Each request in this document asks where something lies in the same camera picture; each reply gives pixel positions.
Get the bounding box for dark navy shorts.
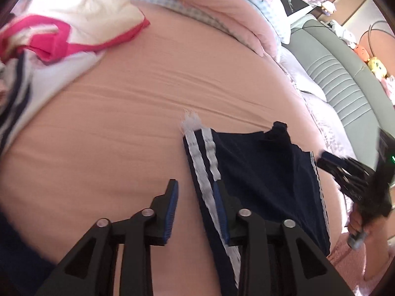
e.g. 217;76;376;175
181;111;331;295

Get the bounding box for right hand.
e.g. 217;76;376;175
347;204;390;280

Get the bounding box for grey padded headboard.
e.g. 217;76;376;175
285;15;394;168

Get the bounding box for pink fluffy sleeve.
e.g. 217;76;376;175
328;233;388;295

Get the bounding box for yellow plush toy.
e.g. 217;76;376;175
368;57;387;80

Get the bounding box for pink bed sheet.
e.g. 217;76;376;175
0;0;346;296

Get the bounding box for pink quilt blanket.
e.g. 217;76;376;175
139;0;291;59

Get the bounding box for white and pink garment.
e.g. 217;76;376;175
1;0;150;153

